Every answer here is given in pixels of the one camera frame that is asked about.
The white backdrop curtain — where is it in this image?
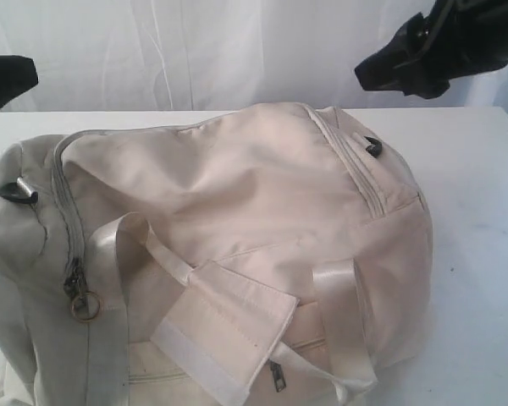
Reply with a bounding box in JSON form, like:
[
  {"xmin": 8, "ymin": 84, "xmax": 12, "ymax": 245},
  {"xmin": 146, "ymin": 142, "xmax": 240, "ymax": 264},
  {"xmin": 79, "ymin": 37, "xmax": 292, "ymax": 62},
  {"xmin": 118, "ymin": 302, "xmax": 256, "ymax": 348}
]
[{"xmin": 0, "ymin": 0, "xmax": 508, "ymax": 115}]

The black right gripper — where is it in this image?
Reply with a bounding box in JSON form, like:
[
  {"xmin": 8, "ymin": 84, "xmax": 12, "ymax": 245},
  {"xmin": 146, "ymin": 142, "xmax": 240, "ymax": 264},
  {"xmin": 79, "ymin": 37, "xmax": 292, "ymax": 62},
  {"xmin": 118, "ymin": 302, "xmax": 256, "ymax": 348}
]
[{"xmin": 354, "ymin": 0, "xmax": 508, "ymax": 99}]

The cream fabric duffel bag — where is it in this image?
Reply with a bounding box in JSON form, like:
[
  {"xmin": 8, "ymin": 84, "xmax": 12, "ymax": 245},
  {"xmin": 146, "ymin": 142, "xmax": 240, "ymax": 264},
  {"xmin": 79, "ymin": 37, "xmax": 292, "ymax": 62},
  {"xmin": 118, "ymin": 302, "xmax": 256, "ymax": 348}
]
[{"xmin": 0, "ymin": 103, "xmax": 433, "ymax": 405}]

